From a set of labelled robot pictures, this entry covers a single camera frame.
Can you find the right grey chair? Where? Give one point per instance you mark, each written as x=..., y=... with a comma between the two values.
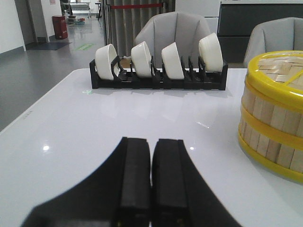
x=275, y=35

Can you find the red bin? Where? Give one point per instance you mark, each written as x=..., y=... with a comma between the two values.
x=60, y=28

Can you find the grey chair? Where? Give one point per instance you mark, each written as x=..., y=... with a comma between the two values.
x=275, y=35
x=181, y=28

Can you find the left grey chair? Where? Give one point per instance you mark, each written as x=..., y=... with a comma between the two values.
x=181, y=28

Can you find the bamboo steamer tray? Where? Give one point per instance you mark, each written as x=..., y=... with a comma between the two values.
x=277, y=151
x=263, y=118

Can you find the woven bamboo steamer lid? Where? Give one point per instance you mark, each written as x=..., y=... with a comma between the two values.
x=278, y=75

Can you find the dark counter cabinet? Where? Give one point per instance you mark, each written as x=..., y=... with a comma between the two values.
x=237, y=18

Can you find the black dish rack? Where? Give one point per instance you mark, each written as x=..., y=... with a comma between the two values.
x=193, y=80

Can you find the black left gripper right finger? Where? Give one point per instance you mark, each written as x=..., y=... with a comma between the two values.
x=180, y=195

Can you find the red barrier belt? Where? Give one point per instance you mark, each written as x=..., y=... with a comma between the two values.
x=138, y=6

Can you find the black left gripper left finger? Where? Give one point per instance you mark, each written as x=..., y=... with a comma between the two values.
x=116, y=194

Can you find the white bowl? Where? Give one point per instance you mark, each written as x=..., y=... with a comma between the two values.
x=211, y=54
x=172, y=62
x=103, y=58
x=141, y=59

